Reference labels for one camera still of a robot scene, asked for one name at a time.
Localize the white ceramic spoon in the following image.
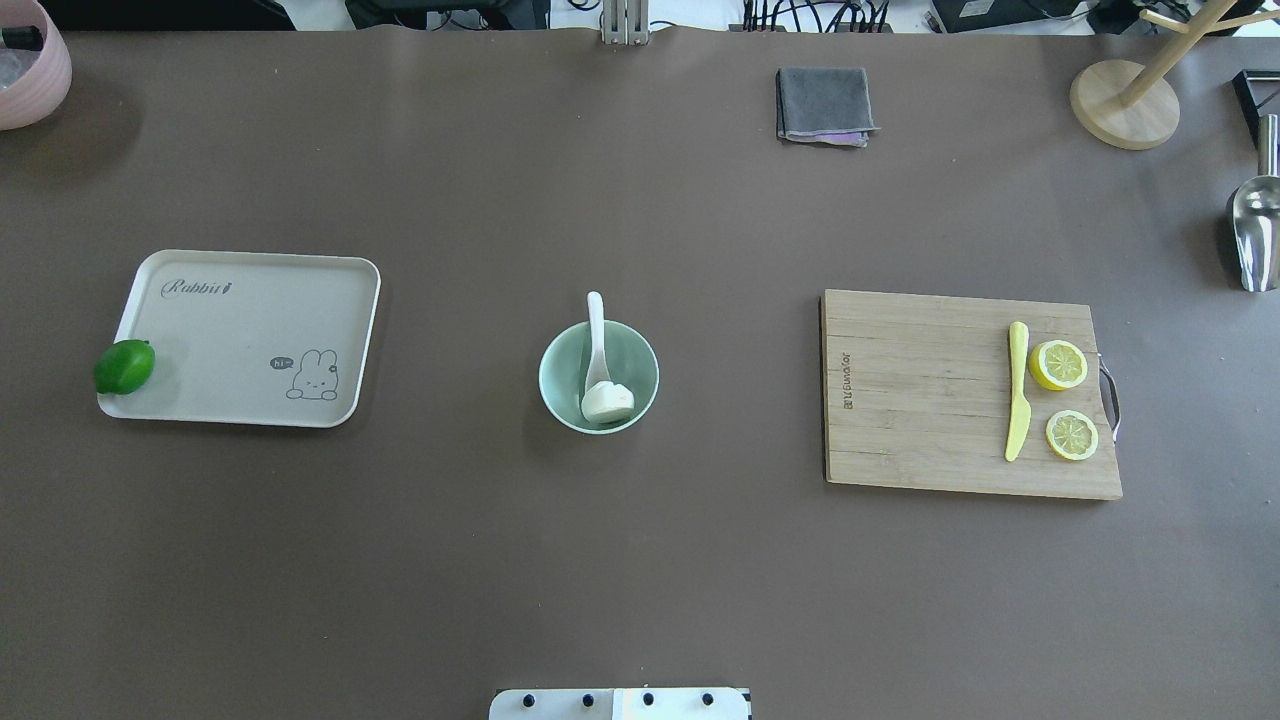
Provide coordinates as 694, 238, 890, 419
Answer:
584, 291, 611, 392

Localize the lemon half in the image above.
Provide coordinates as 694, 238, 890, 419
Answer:
1028, 340, 1089, 392

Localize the pink bowl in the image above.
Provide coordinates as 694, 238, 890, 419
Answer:
1, 1, 73, 131

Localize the white steamed bun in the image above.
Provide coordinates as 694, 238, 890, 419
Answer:
580, 380, 635, 425

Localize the metal scoop in pink bowl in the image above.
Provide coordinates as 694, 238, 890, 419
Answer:
0, 26, 45, 53

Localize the green lime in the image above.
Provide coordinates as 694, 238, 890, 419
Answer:
93, 340, 156, 395

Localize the bamboo cutting board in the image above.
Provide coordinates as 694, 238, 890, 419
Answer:
820, 290, 1123, 500

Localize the grey folded cloth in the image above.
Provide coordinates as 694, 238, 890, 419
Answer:
774, 67, 878, 149

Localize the wooden mug tree stand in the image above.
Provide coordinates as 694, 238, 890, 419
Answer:
1069, 1, 1279, 151

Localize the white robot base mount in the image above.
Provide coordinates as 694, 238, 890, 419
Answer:
488, 685, 753, 719

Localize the light green bowl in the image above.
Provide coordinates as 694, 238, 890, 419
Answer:
538, 320, 660, 436

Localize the cream rabbit tray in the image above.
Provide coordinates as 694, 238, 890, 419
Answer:
99, 249, 381, 428

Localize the yellow plastic knife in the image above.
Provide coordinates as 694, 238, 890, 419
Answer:
1004, 322, 1032, 462

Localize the lemon slice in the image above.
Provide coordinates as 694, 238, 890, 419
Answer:
1044, 410, 1100, 461

